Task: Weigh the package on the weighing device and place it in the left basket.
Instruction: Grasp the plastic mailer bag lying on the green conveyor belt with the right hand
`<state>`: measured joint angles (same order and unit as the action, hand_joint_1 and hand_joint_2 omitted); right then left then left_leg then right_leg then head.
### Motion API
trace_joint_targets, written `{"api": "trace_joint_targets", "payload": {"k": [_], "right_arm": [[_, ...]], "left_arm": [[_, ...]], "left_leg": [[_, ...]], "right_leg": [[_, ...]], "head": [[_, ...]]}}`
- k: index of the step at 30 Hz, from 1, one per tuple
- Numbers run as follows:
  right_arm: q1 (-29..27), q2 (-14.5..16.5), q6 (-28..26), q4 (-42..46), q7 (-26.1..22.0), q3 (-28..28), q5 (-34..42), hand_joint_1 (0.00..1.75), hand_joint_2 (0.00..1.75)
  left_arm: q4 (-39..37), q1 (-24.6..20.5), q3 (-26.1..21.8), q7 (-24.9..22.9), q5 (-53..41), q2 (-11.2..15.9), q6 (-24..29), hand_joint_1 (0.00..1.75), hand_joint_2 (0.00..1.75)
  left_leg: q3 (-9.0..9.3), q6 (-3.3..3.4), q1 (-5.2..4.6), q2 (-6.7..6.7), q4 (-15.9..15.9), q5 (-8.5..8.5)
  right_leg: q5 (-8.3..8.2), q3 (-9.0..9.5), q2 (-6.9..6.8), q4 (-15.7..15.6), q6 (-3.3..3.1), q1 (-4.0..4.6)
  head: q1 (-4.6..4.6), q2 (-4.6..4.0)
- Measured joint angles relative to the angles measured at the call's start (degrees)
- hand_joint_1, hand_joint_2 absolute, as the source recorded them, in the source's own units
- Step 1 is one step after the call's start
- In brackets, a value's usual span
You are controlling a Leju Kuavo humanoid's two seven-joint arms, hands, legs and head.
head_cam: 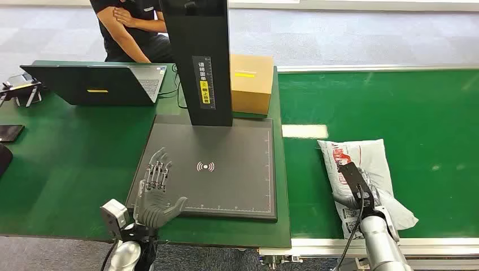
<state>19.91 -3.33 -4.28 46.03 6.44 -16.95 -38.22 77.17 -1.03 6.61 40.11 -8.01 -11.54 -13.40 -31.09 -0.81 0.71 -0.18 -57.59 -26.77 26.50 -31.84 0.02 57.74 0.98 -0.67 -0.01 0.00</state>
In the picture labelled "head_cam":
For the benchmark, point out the dark laptop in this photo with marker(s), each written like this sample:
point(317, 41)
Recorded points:
point(86, 84)

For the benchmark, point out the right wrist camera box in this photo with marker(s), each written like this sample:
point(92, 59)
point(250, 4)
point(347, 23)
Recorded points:
point(353, 179)

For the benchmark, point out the brown cardboard box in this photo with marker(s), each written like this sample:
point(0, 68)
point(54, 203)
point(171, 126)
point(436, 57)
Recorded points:
point(250, 93)

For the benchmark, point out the phone with small stand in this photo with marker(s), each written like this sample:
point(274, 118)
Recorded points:
point(18, 88)

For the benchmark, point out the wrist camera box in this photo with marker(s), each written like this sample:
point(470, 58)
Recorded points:
point(353, 179)
point(114, 217)

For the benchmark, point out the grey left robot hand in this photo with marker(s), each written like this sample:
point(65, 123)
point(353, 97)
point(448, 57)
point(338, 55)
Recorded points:
point(149, 209)

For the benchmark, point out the black weighing scanner device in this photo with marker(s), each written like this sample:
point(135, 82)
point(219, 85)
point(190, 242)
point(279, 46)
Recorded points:
point(224, 179)

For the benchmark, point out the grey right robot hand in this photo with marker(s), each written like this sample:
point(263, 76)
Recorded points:
point(346, 202)

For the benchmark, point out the person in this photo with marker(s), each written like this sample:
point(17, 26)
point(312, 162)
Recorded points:
point(112, 33)

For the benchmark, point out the white courier bag red print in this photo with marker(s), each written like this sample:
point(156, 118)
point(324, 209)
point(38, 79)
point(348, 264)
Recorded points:
point(370, 153)

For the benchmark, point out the green conveyor belt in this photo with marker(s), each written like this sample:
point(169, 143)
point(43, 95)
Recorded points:
point(430, 131)

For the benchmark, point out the rounded black object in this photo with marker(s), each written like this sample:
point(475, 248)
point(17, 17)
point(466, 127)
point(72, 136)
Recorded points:
point(3, 159)

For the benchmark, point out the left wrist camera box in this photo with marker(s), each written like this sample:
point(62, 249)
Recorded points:
point(114, 217)

